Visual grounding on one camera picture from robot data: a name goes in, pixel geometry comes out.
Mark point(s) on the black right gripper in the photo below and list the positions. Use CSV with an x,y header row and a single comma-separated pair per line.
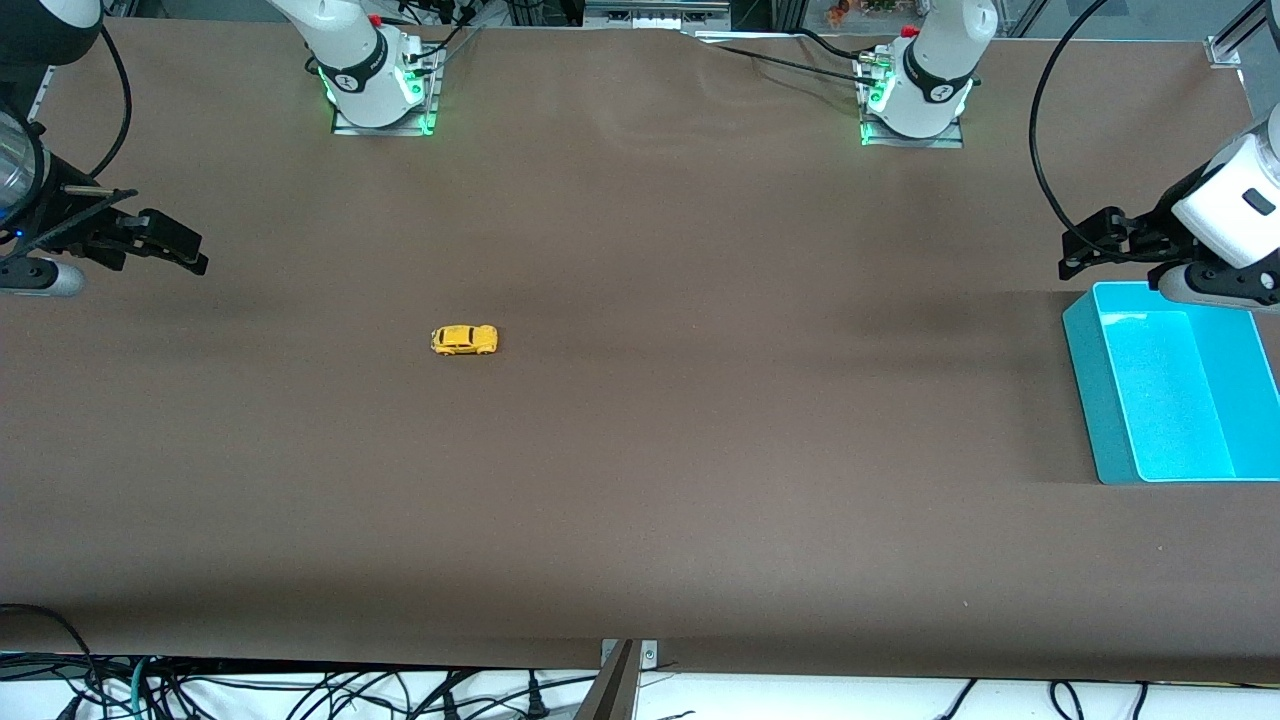
x,y
62,217

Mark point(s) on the small metal edge bracket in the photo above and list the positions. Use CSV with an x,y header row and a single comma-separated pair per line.
x,y
649,655

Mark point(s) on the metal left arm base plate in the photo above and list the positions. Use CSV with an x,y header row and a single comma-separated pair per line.
x,y
950,142

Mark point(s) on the yellow beetle toy car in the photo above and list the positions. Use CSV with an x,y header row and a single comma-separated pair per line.
x,y
463,340

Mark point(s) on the grey aluminium frame profile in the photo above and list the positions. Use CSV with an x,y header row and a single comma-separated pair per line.
x,y
655,14

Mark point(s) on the turquoise plastic bin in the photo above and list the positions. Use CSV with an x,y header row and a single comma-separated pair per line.
x,y
1170,400

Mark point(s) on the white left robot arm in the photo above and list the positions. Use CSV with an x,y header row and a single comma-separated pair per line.
x,y
930,80

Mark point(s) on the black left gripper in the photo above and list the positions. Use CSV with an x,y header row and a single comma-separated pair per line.
x,y
1152,228

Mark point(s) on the dark slanted support strut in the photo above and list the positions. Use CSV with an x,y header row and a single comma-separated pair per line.
x,y
612,690

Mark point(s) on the aluminium table edge rail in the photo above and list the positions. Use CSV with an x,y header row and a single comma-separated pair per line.
x,y
40,95

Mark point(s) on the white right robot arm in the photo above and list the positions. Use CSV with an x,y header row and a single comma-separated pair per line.
x,y
365,70

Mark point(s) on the aluminium corner bracket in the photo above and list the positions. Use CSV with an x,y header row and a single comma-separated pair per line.
x,y
1225,52

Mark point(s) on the brown table mat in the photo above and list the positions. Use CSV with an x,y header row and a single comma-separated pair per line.
x,y
700,450

